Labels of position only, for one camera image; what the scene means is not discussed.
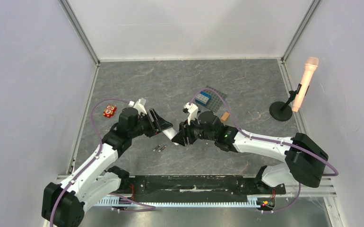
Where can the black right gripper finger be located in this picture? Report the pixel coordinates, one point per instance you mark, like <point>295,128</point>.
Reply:
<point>180,138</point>
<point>182,127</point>

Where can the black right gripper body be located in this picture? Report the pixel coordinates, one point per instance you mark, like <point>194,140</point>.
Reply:
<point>186,134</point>

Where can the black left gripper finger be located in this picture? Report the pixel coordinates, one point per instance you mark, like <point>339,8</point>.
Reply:
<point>158,128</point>
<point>159,122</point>

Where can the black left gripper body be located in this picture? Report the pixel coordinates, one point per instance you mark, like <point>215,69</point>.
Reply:
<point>145,126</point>

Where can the white remote control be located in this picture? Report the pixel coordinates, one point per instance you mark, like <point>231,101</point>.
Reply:
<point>170,133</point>

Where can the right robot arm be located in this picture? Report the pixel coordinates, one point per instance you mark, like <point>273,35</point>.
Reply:
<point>301,159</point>

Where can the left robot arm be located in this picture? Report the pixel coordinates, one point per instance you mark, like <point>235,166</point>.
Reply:
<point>65,203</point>

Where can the grey lego brick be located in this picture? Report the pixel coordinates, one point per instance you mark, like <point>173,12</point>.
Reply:
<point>197,99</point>

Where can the small brown wooden block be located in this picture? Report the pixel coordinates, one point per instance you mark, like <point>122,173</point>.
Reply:
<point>225,116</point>

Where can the blue lego brick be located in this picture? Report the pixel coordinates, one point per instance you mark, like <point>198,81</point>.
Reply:
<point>205,94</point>

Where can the red owl toy block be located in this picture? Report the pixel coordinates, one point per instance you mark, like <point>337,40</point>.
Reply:
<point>109,111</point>

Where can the grey lego baseplate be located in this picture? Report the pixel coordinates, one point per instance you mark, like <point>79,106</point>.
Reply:
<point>214,102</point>

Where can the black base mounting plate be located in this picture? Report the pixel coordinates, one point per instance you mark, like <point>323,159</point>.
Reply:
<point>195,188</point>

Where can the black microphone stand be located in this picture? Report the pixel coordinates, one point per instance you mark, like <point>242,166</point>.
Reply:
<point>283,111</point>

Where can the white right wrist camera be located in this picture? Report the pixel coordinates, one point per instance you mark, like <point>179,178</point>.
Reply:
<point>192,110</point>

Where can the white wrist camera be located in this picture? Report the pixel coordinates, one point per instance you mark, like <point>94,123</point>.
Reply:
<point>139,105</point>
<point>192,110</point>

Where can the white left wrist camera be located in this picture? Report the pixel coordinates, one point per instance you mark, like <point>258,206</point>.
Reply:
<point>139,105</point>

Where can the white cable duct strip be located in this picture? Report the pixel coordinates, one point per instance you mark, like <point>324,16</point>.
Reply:
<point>114,201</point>

